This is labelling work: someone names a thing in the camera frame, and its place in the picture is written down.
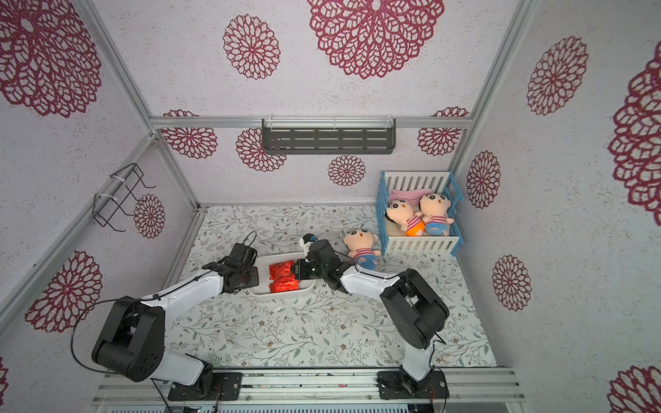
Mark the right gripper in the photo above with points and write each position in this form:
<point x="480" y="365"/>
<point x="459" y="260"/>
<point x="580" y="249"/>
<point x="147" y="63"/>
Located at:
<point x="307" y="266"/>

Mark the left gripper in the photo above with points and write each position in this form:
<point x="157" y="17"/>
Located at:
<point x="254" y="273"/>

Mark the white plastic storage box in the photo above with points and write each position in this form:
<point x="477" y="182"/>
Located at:
<point x="262" y="290"/>

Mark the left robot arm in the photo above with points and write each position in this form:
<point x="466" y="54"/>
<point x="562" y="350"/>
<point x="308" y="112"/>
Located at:
<point x="132" y="340"/>

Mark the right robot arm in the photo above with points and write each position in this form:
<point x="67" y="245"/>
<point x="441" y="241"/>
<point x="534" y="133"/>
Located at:
<point x="415" y="309"/>

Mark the red tea bag in box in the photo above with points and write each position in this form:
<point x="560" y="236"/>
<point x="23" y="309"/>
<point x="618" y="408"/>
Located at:
<point x="282" y="272"/>

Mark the red tea bag lower box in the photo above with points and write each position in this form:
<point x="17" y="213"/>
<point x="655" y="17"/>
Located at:
<point x="282" y="287"/>

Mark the plush doll blue shorts table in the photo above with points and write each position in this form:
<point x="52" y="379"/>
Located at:
<point x="361" y="244"/>

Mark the blue white toy crib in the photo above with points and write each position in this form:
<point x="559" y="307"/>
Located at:
<point x="392" y="239"/>

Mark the plush doll orange shorts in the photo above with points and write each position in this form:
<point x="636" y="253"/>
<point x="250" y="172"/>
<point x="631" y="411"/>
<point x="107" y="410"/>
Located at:
<point x="403" y="214"/>

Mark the pink blanket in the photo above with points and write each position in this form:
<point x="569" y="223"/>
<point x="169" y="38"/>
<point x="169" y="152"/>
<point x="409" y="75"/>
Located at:
<point x="411" y="196"/>

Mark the plush doll blue shorts crib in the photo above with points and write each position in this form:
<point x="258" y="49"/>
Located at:
<point x="434" y="208"/>

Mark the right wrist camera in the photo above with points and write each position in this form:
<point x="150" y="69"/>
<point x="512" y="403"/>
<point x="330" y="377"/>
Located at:
<point x="307" y="240"/>

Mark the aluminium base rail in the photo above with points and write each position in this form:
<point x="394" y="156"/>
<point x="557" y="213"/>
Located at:
<point x="325" y="386"/>

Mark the grey wall shelf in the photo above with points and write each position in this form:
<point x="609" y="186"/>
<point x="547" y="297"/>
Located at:
<point x="329" y="138"/>

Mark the black wire wall rack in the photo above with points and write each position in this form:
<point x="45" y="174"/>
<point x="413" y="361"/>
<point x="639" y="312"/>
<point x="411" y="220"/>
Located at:
<point x="106" y="205"/>

